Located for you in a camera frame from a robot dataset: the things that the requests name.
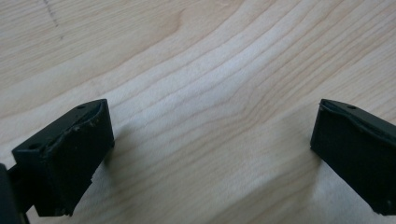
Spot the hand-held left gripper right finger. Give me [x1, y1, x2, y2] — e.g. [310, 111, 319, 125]
[309, 98, 396, 217]

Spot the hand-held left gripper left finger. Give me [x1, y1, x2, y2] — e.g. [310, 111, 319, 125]
[11, 98, 116, 217]

